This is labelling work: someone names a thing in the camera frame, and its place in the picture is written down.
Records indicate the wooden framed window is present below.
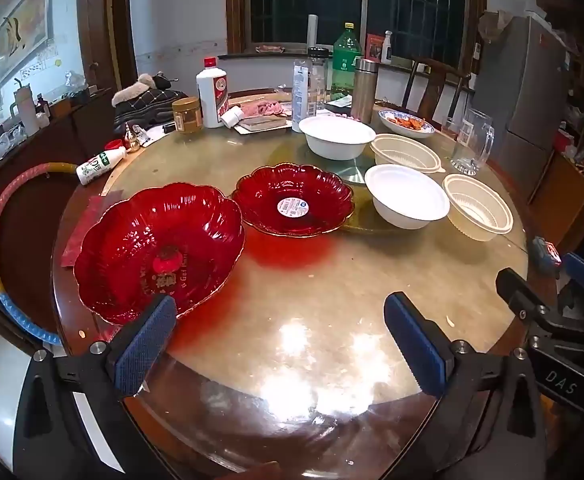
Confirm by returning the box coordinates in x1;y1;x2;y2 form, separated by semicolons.
226;0;487;68

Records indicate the green plastic bottle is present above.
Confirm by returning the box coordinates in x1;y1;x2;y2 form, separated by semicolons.
330;22;363;102

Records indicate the small red glass plate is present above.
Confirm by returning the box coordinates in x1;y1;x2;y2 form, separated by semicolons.
231;162;356;239

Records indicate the dark wooden sideboard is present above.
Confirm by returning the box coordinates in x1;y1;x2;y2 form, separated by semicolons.
0;87;118;241

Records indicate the clear plastic bag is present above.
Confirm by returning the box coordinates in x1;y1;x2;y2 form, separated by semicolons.
64;71;90;93
0;125;28;156

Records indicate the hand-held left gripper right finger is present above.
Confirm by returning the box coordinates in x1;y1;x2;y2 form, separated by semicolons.
383;291;547;480

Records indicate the white paper sheet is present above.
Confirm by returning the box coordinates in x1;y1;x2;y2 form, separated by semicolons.
139;122;177;147

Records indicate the gold glitter turntable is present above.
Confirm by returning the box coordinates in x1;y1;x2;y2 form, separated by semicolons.
267;125;452;236

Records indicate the pink cloth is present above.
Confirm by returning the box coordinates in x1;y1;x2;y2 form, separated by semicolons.
239;100;285;118

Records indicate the white foam bowl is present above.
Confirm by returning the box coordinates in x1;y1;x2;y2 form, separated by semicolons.
364;164;451;231
299;115;377;162

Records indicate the dark quilted fur-trimmed jacket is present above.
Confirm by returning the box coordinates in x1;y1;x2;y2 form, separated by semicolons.
111;73;189;133

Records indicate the white tumbler with straw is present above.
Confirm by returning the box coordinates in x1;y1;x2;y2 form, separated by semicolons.
11;79;40;137

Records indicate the clear bottle black lid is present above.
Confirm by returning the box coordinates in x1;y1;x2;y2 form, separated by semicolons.
307;47;331;111

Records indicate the small wooden box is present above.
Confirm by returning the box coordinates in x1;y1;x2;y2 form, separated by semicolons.
49;96;75;120

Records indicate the white blue tube package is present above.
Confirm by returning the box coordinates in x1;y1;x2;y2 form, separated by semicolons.
292;59;313;133

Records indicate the book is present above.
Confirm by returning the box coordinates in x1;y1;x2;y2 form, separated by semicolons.
234;114;293;135

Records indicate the white liquor bottle red cap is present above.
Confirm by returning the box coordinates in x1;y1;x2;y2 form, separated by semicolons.
195;56;229;129

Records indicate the steel thermos flask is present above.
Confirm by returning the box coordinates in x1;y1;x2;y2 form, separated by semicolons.
350;58;380;125

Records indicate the wooden chair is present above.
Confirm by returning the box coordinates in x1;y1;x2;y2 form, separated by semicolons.
402;57;472;123

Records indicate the large red glass plate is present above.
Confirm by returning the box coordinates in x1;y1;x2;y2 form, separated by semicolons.
73;182;246;326

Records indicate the wooden door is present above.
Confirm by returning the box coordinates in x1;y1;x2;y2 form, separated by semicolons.
77;0;138;91

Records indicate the clear glass mug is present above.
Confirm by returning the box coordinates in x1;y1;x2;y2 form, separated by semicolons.
450;108;495;177

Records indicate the white bottle green label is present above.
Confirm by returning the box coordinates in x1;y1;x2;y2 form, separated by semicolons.
75;147;128;187

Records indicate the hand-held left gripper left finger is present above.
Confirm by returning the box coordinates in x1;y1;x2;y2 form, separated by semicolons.
13;294;179;480

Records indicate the multicoloured hula hoop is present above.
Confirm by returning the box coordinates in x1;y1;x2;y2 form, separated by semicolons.
0;161;80;347

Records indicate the framed wall painting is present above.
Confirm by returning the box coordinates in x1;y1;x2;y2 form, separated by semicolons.
0;0;55;88

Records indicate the amber jar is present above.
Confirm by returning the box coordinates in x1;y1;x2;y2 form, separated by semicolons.
172;97;203;135

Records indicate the red box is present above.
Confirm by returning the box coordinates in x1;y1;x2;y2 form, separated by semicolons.
365;33;385;62

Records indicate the orange cooked food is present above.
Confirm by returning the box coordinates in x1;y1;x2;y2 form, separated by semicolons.
389;115;426;132

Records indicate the plain red packet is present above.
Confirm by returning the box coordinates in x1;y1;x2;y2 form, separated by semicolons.
61;195;110;268

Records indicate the small drinking glass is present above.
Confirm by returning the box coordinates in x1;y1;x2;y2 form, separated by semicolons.
440;117;465;142

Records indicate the beige plastic bowl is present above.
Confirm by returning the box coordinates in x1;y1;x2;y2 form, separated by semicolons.
442;173;514;242
370;133;446;175

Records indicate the grey refrigerator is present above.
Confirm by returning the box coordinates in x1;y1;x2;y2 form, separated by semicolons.
472;15;572;181

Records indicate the blue patterned white plate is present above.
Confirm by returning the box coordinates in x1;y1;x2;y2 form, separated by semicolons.
378;109;435;139

